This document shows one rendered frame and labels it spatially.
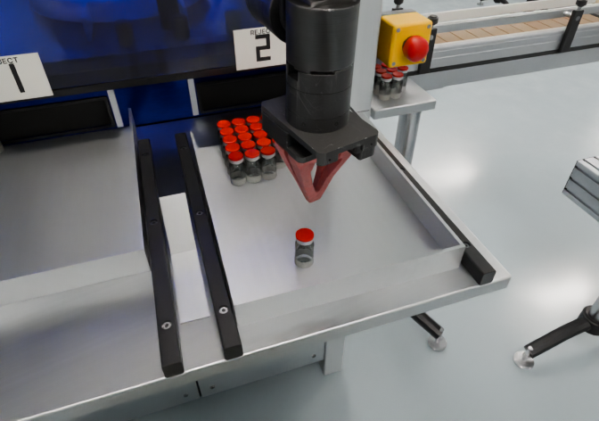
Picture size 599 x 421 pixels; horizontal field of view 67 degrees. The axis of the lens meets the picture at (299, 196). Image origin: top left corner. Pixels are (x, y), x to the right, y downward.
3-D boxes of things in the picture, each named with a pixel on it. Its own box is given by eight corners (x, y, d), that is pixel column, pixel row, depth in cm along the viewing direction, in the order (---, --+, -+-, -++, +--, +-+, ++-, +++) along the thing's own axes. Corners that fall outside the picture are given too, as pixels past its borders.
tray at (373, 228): (192, 150, 71) (189, 131, 69) (346, 124, 77) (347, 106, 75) (237, 326, 46) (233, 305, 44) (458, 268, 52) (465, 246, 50)
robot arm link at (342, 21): (306, -3, 31) (376, -12, 33) (267, -28, 35) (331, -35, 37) (304, 90, 35) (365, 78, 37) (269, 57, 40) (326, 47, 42)
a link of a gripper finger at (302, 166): (314, 166, 52) (317, 92, 46) (352, 201, 47) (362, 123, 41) (263, 185, 49) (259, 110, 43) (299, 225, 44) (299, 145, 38)
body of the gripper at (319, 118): (314, 102, 47) (316, 31, 42) (378, 150, 40) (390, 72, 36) (259, 119, 44) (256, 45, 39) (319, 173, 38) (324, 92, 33)
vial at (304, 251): (291, 257, 53) (291, 231, 50) (309, 253, 53) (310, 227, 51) (298, 271, 51) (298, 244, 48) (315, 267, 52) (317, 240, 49)
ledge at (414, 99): (343, 87, 92) (344, 78, 91) (399, 78, 95) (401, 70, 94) (373, 119, 82) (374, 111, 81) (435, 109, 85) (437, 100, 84)
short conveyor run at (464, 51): (348, 106, 90) (355, 27, 80) (322, 75, 101) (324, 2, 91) (615, 62, 107) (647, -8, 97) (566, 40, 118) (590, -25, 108)
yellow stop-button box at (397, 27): (370, 53, 81) (374, 12, 76) (406, 48, 83) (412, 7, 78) (389, 70, 75) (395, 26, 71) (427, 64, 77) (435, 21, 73)
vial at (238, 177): (229, 178, 65) (225, 152, 62) (244, 176, 65) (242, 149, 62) (233, 187, 63) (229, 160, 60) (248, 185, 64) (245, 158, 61)
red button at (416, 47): (396, 56, 76) (399, 33, 73) (417, 53, 77) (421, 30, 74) (407, 65, 73) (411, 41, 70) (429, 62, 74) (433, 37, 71)
